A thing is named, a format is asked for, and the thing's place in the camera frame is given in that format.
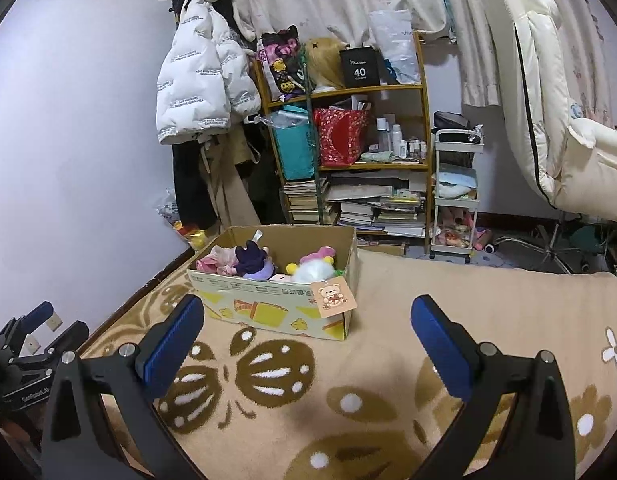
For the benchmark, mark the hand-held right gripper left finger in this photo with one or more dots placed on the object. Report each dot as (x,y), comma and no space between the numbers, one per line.
(173,342)

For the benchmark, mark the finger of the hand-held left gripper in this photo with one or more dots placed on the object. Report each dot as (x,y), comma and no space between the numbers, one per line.
(63,342)
(38,312)

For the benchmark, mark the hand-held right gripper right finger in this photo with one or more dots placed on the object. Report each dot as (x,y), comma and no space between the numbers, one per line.
(441,350)

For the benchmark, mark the pink cloth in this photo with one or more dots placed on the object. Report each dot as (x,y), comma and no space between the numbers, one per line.
(216,262)

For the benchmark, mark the cardboard box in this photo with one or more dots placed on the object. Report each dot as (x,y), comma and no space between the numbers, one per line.
(268,310)
(383,249)

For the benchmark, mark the purple plush toy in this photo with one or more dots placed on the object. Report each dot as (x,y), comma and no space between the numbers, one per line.
(256,262)

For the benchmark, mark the pink and white plush toy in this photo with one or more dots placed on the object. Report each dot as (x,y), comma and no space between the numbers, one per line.
(311,270)

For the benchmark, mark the beige patterned blanket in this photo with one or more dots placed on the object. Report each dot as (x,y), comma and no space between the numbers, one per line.
(368,360)

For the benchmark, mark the clear bag of toys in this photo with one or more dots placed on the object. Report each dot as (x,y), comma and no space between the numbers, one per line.
(188,232)

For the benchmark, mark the flat cardboard box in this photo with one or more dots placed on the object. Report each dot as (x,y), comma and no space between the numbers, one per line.
(383,249)

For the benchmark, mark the pink bottle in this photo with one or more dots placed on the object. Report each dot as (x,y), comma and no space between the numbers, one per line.
(484,241)

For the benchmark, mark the pink toys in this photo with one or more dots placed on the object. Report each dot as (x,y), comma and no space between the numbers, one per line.
(456,230)

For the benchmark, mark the pile of books and magazines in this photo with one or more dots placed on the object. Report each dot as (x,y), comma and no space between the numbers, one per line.
(378,215)

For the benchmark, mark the black hanging garment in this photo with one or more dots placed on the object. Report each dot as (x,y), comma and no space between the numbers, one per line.
(188,185)

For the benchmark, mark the beige hanging trousers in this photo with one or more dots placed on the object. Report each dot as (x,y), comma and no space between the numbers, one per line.
(233,195)

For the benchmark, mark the light blue pillow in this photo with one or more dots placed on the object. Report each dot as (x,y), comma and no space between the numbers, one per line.
(456,182)

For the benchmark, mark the black hanging pants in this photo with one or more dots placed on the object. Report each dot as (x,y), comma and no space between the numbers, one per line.
(266,185)

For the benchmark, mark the stack of old books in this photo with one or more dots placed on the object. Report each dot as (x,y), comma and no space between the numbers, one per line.
(303,202)

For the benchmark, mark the pale green cloth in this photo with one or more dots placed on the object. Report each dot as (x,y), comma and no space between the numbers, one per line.
(376,157)

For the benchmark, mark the white trolley cart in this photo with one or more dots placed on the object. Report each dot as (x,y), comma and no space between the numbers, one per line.
(458,136)

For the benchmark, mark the group of white cosmetic bottles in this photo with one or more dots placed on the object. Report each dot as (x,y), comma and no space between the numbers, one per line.
(396,137)

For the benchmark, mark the teal paper bag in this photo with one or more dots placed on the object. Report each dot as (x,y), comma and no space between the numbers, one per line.
(293,150)

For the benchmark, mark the black bag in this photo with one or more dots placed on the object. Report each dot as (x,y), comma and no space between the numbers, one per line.
(451,121)

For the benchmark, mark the red paper bag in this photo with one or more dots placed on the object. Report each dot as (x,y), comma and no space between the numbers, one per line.
(338,140)

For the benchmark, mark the green pole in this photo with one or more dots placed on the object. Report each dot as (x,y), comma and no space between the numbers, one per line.
(312,135)

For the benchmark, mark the white printed puffer jacket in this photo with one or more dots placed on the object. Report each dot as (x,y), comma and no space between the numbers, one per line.
(193,75)

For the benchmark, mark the wooden shelf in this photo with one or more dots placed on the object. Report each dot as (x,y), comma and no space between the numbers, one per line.
(368,90)

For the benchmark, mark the cream office chair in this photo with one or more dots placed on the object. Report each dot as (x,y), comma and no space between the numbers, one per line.
(538,85)

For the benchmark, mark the black box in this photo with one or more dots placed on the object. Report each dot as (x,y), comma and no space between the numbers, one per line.
(359,67)

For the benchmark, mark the patterned tote bag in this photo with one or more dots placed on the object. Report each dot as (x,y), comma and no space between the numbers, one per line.
(281,65)

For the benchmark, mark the white plastic bag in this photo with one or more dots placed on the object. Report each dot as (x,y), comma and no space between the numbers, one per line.
(396,45)

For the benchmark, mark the blond wig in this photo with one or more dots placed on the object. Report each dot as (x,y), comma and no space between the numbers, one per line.
(326,62)

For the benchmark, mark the wall outlet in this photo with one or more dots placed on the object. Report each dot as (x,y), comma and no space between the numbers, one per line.
(52,321)
(33,344)

